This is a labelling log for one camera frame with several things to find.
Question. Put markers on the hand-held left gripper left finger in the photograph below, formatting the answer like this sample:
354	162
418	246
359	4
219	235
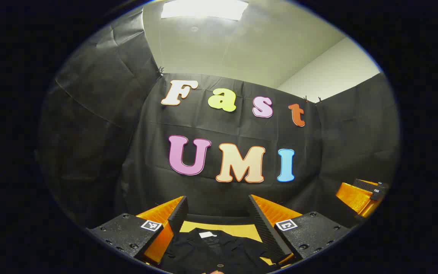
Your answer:
178	215

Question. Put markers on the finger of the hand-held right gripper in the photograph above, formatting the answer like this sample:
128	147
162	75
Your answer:
352	196

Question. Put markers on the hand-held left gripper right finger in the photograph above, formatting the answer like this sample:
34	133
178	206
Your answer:
264	224

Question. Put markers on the black garment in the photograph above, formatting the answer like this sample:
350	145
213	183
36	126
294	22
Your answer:
203	251

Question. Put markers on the black backdrop cloth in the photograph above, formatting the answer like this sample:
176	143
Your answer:
146	152

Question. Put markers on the ceiling light panel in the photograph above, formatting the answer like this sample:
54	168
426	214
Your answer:
203	8

